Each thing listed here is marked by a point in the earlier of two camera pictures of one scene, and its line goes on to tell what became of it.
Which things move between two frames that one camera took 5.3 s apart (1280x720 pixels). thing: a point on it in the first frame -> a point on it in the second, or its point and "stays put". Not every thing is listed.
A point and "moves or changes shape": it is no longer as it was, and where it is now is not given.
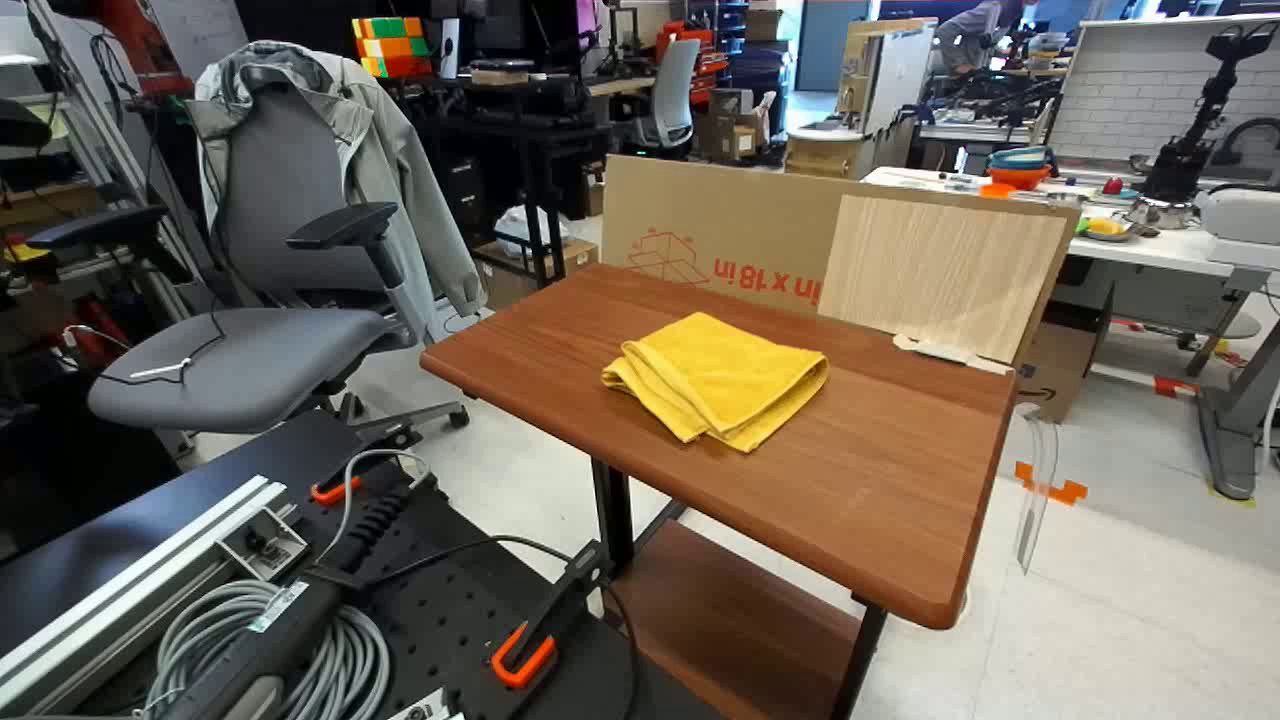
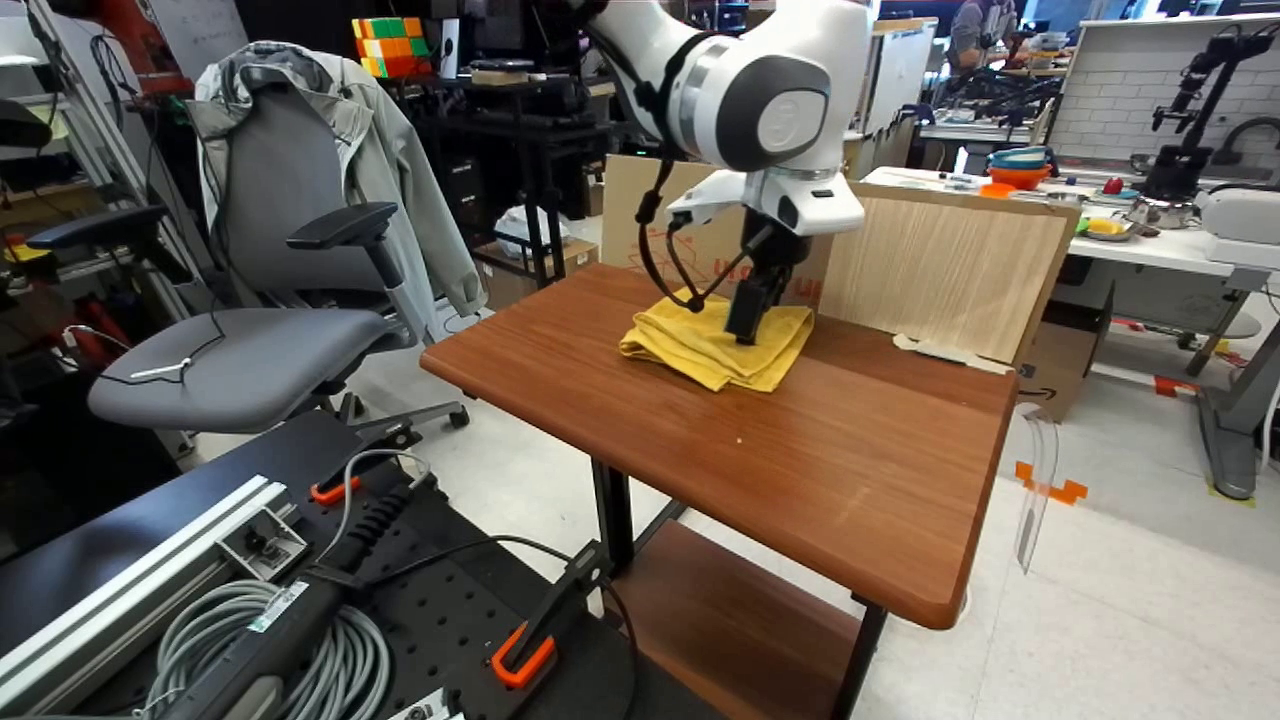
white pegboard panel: (1137, 83) stays put
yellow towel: (719, 383) moves or changes shape
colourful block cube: (394, 45) stays put
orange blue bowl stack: (1018, 167) stays put
